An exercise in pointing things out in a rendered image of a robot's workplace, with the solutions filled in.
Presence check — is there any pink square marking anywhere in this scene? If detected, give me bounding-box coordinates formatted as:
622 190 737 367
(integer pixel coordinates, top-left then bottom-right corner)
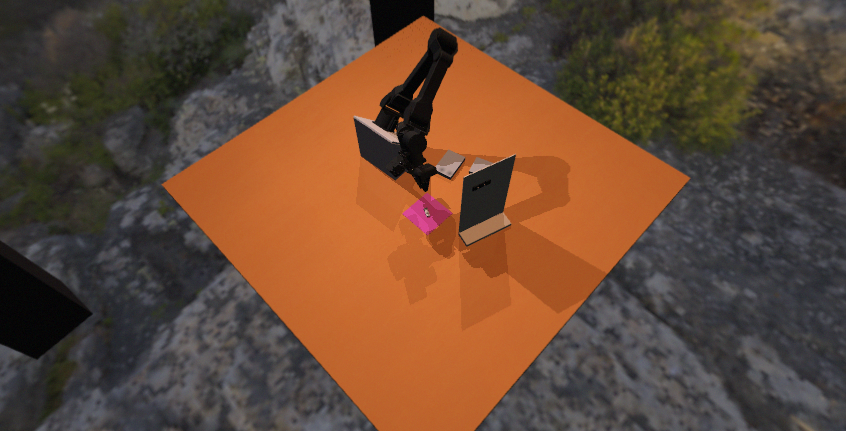
402 193 452 236

